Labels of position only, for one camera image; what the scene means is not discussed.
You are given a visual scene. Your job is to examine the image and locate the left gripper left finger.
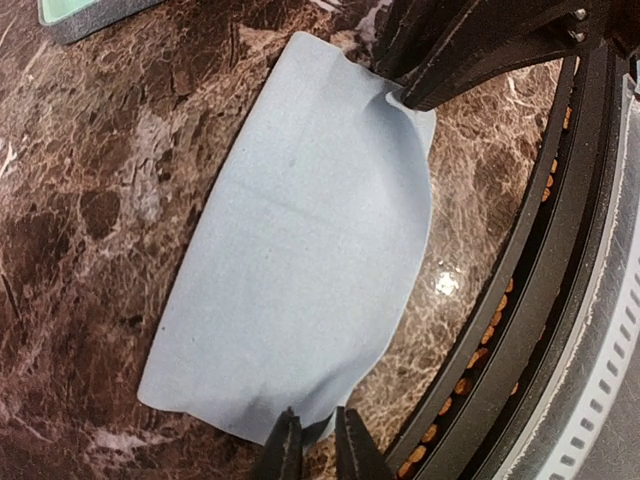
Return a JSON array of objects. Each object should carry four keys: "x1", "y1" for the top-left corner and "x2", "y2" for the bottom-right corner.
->
[{"x1": 249, "y1": 408, "x2": 303, "y2": 480}]

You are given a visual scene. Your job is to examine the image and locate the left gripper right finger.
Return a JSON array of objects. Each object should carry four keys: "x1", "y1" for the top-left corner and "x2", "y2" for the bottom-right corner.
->
[{"x1": 335, "y1": 407, "x2": 394, "y2": 480}]

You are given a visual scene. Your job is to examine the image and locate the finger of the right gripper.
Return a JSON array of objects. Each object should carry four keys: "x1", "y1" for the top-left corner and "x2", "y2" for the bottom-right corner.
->
[
  {"x1": 372, "y1": 1, "x2": 480, "y2": 80},
  {"x1": 402, "y1": 1, "x2": 610, "y2": 111}
]

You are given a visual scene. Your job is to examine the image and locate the blue cleaning cloth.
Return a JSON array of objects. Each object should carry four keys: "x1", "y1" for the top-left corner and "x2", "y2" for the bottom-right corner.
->
[{"x1": 137, "y1": 32, "x2": 436, "y2": 444}]

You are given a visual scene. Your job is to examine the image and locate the dark grey glasses case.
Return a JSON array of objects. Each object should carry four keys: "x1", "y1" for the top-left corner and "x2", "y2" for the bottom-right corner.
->
[{"x1": 37, "y1": 0, "x2": 162, "y2": 45}]

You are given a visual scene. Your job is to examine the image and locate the black front rail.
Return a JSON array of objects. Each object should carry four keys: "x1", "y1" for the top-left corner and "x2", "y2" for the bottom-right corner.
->
[{"x1": 386, "y1": 46, "x2": 629, "y2": 479}]

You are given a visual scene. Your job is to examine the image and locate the white cable duct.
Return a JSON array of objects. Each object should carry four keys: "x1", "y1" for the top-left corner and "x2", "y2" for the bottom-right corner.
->
[{"x1": 495, "y1": 75, "x2": 639, "y2": 479}]

